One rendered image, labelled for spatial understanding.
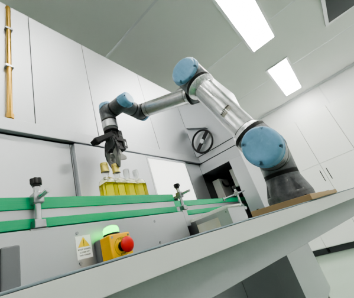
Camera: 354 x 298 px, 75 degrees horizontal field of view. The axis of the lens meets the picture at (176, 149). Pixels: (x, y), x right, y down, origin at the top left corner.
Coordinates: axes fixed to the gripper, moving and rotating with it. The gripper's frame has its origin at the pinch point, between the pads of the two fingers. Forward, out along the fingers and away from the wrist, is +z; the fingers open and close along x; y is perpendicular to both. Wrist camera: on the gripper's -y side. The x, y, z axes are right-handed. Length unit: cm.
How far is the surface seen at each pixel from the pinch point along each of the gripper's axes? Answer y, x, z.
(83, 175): -8.8, 11.9, -0.1
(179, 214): 15.2, -15.4, 28.7
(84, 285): -50, -50, 42
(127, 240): -22.9, -25.8, 35.6
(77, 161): -10.4, 11.9, -7.3
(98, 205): -21.1, -13.8, 22.1
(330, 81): 425, -129, -150
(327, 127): 380, -84, -65
